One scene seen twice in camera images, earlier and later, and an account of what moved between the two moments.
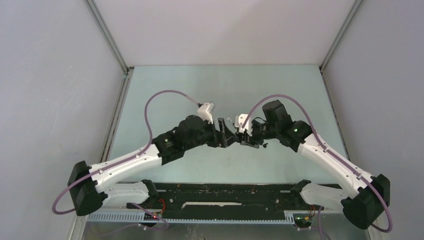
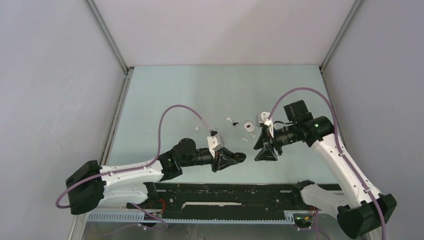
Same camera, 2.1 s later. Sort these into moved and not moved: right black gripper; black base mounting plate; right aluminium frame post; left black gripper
Moved: left black gripper; right black gripper
Not moved: black base mounting plate; right aluminium frame post
